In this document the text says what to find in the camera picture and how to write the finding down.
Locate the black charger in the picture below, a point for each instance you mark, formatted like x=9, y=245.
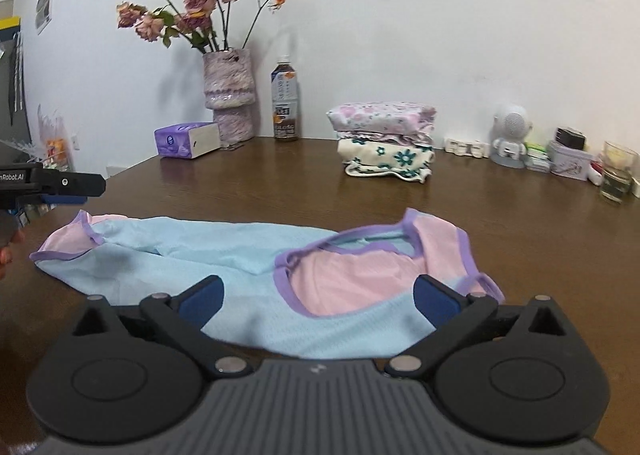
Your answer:
x=570, y=137

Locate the grey tin box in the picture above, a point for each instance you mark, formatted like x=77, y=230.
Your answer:
x=570, y=162

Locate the white power strip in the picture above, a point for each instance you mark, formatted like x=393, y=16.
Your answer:
x=467, y=147

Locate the white robot speaker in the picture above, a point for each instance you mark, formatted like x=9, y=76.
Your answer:
x=515, y=122

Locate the green white small box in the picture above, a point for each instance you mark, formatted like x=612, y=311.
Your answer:
x=537, y=150

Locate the folded pink floral garment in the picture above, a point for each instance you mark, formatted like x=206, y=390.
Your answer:
x=380, y=117

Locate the glass cup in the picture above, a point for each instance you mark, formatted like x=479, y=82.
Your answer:
x=619, y=175

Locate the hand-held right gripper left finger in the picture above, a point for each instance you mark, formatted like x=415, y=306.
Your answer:
x=202, y=302

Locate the clear plastic bag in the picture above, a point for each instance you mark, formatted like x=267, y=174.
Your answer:
x=52, y=140

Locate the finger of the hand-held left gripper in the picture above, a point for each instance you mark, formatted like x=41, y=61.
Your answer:
x=62, y=200
x=75, y=185

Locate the person's left hand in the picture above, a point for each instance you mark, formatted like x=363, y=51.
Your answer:
x=6, y=257

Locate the red white tube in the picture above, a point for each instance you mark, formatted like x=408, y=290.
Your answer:
x=596, y=174

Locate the pink knitted vase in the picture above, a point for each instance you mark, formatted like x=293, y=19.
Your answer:
x=230, y=80

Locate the pink and blue tank top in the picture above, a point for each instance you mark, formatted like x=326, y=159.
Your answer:
x=200, y=255

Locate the purple tissue box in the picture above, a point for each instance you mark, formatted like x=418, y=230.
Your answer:
x=172, y=141

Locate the tea bottle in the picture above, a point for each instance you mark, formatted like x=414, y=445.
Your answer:
x=286, y=100

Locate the folded cream floral garment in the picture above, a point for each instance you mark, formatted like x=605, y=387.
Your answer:
x=385, y=157

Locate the wall picture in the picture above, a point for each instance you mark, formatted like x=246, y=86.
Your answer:
x=45, y=2

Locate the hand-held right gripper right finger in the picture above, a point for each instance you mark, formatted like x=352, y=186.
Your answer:
x=437, y=302

